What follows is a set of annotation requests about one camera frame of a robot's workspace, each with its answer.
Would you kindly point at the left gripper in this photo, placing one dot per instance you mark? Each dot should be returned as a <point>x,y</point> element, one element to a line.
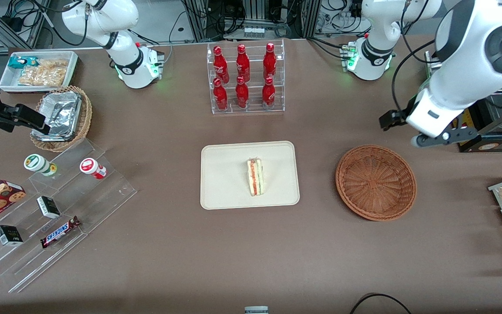
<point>398,117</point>

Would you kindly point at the triangular sandwich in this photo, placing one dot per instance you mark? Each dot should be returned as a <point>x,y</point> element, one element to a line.
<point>256,176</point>

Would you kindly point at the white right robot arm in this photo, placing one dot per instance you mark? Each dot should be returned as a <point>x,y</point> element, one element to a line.
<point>103,19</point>

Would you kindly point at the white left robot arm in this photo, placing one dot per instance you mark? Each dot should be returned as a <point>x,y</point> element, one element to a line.
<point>473,52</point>

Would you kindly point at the small tan wicker basket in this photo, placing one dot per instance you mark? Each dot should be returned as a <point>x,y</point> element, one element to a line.
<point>86,115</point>

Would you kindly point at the large brown wicker basket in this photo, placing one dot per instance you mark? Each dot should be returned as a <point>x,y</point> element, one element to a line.
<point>375,183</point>

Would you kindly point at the beige plastic tray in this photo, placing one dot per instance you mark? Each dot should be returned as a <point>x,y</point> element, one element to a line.
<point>225,175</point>

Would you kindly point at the aluminium foil container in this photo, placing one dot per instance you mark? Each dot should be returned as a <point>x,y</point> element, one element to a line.
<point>61,113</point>

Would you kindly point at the white rectangular bin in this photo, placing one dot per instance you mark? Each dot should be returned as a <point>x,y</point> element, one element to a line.
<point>7,83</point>

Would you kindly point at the clear bag of crackers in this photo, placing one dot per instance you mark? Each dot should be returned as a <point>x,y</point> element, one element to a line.
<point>44,75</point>

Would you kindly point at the green lid snack cup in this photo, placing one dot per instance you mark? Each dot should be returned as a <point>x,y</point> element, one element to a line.
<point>35,162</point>

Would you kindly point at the teal snack packet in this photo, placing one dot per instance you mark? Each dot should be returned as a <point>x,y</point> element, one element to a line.
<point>18,62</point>

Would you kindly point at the red lid snack cup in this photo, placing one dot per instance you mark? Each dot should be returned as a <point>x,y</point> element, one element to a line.
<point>90,167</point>

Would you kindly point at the small black box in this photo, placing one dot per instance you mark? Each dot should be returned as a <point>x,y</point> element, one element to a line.
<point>48,207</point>
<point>9,235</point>

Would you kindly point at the clear acrylic step display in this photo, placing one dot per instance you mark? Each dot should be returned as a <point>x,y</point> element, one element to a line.
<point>98,196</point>

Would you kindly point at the Snickers chocolate bar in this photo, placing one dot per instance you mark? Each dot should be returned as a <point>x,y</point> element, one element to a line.
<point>59,232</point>

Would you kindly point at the red cola bottle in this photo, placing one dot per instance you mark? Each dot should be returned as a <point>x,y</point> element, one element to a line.
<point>220,96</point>
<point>220,65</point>
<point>269,61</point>
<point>242,94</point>
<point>268,93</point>
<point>242,63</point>

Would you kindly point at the clear acrylic bottle rack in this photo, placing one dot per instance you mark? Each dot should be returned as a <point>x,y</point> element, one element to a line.
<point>255,109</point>

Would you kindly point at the white power strip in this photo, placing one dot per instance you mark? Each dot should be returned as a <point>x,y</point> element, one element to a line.
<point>253,31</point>

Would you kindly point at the small grey device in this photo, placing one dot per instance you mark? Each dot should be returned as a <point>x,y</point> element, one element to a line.
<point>256,310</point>

